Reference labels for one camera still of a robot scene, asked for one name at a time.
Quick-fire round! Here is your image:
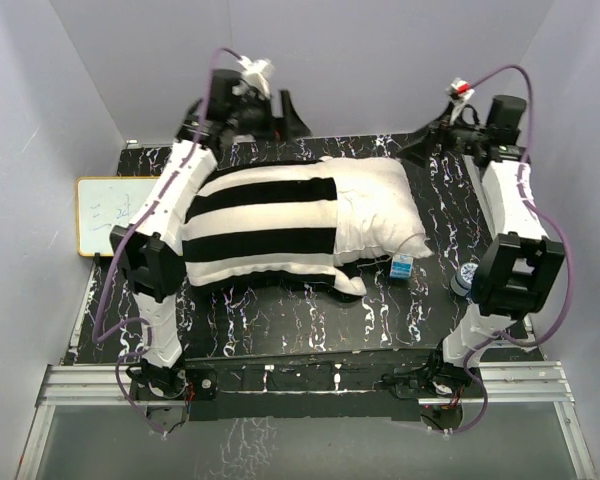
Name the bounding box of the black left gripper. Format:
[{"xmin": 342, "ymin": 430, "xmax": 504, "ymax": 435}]
[{"xmin": 230, "ymin": 91, "xmax": 312, "ymax": 145}]

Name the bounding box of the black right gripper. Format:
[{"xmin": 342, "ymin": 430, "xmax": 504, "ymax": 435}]
[{"xmin": 396, "ymin": 103, "xmax": 490, "ymax": 171}]

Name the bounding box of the black white striped pillowcase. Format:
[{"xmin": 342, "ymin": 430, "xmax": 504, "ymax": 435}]
[{"xmin": 181, "ymin": 161, "xmax": 366, "ymax": 297}]

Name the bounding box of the white pillow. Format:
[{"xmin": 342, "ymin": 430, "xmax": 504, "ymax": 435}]
[{"xmin": 321, "ymin": 156, "xmax": 432, "ymax": 266}]

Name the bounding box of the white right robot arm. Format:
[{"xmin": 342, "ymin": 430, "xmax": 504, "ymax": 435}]
[{"xmin": 398, "ymin": 92, "xmax": 566, "ymax": 397}]

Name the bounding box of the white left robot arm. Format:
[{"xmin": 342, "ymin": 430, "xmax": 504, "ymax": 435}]
[{"xmin": 110, "ymin": 60, "xmax": 311, "ymax": 399}]

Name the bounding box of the yellow framed whiteboard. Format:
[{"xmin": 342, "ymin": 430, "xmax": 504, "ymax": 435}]
[{"xmin": 75, "ymin": 176, "xmax": 157, "ymax": 257}]

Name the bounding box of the blue white tape roll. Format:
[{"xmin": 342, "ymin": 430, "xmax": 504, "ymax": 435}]
[{"xmin": 450, "ymin": 262, "xmax": 478, "ymax": 298}]

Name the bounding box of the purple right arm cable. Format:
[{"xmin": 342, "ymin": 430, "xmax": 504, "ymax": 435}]
[{"xmin": 460, "ymin": 65, "xmax": 577, "ymax": 431}]

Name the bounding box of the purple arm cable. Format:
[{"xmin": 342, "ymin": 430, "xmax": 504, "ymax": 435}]
[
  {"xmin": 90, "ymin": 46, "xmax": 251, "ymax": 435},
  {"xmin": 460, "ymin": 65, "xmax": 577, "ymax": 431}
]

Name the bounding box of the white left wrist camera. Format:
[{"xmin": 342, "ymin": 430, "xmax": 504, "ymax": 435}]
[{"xmin": 238, "ymin": 56, "xmax": 275, "ymax": 96}]

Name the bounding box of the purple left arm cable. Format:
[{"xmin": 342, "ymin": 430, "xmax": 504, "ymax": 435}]
[{"xmin": 90, "ymin": 46, "xmax": 251, "ymax": 435}]

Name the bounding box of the aluminium table frame rail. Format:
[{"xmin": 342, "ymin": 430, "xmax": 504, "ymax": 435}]
[{"xmin": 19, "ymin": 350, "xmax": 596, "ymax": 479}]

